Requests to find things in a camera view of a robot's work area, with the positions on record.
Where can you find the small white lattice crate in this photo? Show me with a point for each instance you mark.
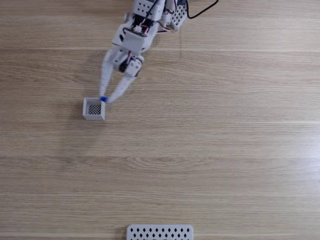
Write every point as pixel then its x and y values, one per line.
pixel 93 110

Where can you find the white perforated plate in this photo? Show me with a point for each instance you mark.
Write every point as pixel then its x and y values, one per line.
pixel 160 233

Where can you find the blue clothes peg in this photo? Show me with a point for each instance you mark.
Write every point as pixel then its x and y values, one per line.
pixel 103 99

